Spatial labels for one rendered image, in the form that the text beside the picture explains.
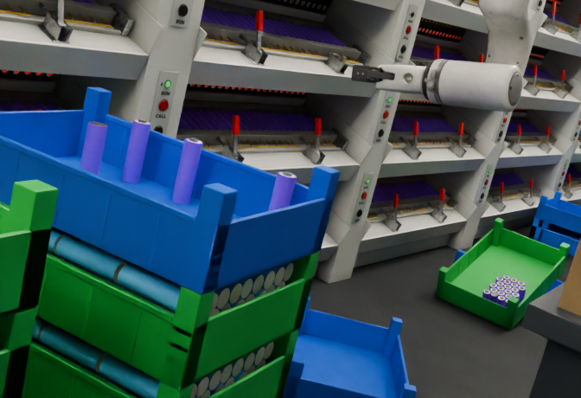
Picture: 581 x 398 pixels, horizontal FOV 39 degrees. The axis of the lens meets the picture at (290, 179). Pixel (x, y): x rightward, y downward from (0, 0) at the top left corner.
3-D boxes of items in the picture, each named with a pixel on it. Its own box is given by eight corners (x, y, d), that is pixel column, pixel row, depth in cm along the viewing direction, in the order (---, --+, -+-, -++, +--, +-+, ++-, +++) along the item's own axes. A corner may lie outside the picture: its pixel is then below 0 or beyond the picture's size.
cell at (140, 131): (143, 182, 86) (155, 122, 84) (131, 184, 84) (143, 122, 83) (129, 176, 86) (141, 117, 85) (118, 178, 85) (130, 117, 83)
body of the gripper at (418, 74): (423, 100, 153) (371, 93, 159) (447, 102, 161) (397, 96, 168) (428, 59, 152) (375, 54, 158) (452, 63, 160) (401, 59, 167)
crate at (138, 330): (301, 327, 81) (321, 250, 79) (178, 392, 63) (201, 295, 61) (73, 224, 94) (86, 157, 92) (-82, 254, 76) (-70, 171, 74)
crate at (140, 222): (321, 250, 79) (341, 170, 77) (201, 295, 61) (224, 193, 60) (86, 157, 92) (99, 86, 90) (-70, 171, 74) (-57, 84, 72)
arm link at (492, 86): (463, 63, 159) (442, 57, 152) (529, 68, 151) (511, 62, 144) (456, 106, 160) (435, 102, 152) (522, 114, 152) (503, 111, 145)
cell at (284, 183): (284, 240, 78) (300, 174, 77) (275, 243, 77) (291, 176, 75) (268, 233, 79) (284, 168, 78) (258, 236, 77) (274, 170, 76)
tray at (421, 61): (495, 106, 240) (525, 67, 234) (392, 99, 191) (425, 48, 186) (445, 67, 249) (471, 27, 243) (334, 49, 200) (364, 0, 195)
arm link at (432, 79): (434, 104, 152) (419, 102, 154) (455, 105, 159) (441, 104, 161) (440, 58, 151) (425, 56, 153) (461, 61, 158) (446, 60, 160)
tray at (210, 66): (372, 97, 184) (394, 61, 180) (180, 83, 135) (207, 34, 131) (312, 46, 192) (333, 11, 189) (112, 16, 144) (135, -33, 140)
